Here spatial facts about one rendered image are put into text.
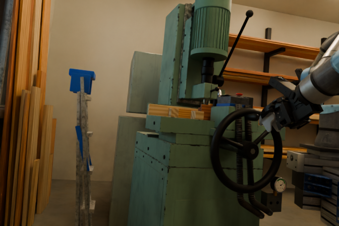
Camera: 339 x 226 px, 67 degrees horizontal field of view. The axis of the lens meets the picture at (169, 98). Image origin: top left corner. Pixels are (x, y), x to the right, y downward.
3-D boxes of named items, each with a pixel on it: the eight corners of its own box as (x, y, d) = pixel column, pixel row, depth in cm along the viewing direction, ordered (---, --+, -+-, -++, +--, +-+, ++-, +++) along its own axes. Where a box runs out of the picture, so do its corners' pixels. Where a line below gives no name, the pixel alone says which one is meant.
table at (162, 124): (167, 134, 86) (169, 116, 87) (144, 128, 115) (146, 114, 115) (303, 143, 107) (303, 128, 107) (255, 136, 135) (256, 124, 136)
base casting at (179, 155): (167, 167, 96) (169, 143, 96) (133, 146, 150) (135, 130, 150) (264, 169, 111) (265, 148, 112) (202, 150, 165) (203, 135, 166)
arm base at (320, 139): (336, 147, 143) (337, 129, 143) (354, 150, 127) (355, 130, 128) (308, 144, 143) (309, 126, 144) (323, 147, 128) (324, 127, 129)
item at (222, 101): (229, 106, 96) (230, 91, 97) (214, 106, 107) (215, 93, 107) (258, 109, 101) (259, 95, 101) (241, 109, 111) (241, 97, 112)
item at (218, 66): (210, 75, 142) (212, 49, 143) (203, 77, 150) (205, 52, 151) (223, 77, 145) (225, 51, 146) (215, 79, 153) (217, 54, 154)
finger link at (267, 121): (257, 138, 80) (276, 125, 72) (251, 121, 83) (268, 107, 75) (265, 137, 81) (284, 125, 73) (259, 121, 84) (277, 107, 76)
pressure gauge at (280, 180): (274, 198, 104) (275, 177, 105) (267, 194, 108) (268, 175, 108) (286, 197, 106) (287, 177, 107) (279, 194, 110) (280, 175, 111)
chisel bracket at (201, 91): (203, 101, 115) (205, 82, 116) (190, 102, 128) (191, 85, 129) (217, 102, 118) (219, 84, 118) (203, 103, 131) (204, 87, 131)
